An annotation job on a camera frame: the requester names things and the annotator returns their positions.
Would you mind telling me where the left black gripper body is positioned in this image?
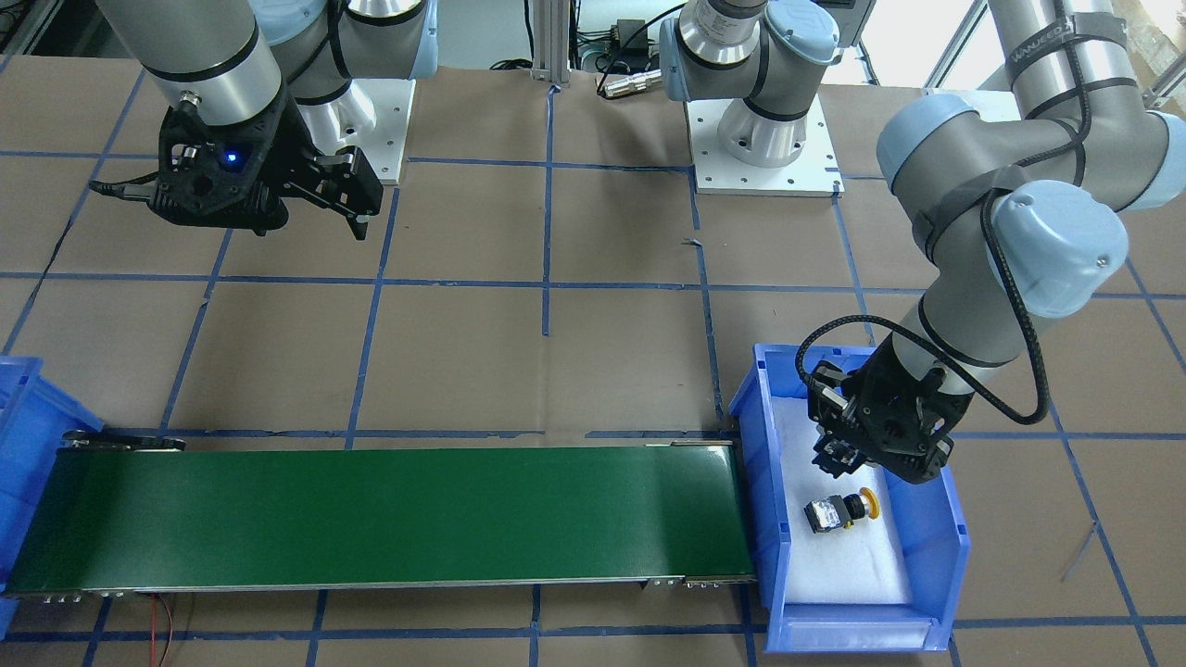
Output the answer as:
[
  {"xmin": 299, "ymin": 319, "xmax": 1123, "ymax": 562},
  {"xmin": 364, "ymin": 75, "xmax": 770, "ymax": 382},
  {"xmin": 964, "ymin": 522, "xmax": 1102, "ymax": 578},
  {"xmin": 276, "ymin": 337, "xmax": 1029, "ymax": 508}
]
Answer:
[{"xmin": 808, "ymin": 341, "xmax": 971, "ymax": 483}]

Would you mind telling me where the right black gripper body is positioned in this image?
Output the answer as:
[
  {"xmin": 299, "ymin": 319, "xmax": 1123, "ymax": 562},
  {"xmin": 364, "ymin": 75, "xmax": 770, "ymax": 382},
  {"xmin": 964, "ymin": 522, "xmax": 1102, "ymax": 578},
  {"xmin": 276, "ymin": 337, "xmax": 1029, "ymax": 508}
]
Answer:
[{"xmin": 148, "ymin": 93, "xmax": 315, "ymax": 233}]

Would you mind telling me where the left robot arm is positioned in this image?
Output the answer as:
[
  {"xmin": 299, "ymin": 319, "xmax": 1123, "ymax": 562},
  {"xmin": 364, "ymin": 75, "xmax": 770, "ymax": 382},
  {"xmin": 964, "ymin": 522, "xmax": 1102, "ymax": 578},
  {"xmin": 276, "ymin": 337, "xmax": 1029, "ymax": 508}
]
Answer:
[{"xmin": 795, "ymin": 1, "xmax": 1182, "ymax": 483}]

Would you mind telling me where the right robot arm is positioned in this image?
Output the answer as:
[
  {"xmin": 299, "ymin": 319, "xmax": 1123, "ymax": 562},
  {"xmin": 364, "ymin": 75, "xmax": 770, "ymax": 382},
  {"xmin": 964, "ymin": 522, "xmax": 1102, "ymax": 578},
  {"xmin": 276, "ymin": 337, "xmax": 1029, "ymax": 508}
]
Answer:
[{"xmin": 89, "ymin": 1, "xmax": 439, "ymax": 240}]

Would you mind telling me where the yellow push button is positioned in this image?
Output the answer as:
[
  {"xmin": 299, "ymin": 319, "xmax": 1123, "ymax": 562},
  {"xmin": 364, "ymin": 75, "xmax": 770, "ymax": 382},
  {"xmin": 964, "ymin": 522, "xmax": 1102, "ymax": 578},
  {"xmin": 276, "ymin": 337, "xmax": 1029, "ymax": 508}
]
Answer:
[{"xmin": 803, "ymin": 488, "xmax": 881, "ymax": 535}]

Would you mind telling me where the white foam pad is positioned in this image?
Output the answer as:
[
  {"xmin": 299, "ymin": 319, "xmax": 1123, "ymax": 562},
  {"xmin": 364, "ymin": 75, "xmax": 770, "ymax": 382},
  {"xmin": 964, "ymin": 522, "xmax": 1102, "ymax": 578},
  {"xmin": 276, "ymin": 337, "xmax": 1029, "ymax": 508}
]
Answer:
[{"xmin": 772, "ymin": 398, "xmax": 914, "ymax": 605}]

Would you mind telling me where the blue bin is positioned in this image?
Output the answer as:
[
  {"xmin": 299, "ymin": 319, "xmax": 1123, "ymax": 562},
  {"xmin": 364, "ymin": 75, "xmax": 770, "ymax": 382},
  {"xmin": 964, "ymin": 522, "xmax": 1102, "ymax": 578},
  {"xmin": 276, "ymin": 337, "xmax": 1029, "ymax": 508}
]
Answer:
[
  {"xmin": 1, "ymin": 356, "xmax": 106, "ymax": 585},
  {"xmin": 729, "ymin": 345, "xmax": 971, "ymax": 653}
]

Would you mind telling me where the black power adapter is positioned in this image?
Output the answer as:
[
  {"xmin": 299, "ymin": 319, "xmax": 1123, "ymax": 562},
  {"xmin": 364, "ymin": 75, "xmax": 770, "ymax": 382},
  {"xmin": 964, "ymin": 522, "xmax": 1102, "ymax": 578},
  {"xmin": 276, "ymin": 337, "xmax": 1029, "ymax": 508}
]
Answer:
[{"xmin": 611, "ymin": 19, "xmax": 650, "ymax": 57}]

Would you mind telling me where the green conveyor belt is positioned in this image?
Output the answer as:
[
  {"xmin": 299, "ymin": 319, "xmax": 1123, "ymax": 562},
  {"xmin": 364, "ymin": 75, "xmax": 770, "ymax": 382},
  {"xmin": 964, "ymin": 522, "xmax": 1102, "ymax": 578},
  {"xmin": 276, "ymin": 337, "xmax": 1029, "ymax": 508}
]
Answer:
[{"xmin": 5, "ymin": 445, "xmax": 757, "ymax": 597}]

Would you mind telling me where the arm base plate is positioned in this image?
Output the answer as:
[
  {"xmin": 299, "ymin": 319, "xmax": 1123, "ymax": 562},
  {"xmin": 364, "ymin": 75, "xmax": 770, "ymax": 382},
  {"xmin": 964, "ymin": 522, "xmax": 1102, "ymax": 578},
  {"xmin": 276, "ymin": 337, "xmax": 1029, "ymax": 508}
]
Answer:
[
  {"xmin": 686, "ymin": 99, "xmax": 846, "ymax": 197},
  {"xmin": 299, "ymin": 80, "xmax": 417, "ymax": 186}
]

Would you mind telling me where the aluminium frame post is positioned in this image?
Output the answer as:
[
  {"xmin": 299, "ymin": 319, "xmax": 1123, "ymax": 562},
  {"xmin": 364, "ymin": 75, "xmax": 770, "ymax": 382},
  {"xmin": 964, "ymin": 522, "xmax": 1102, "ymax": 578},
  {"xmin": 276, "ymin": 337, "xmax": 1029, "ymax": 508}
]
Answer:
[{"xmin": 528, "ymin": 0, "xmax": 573, "ymax": 88}]

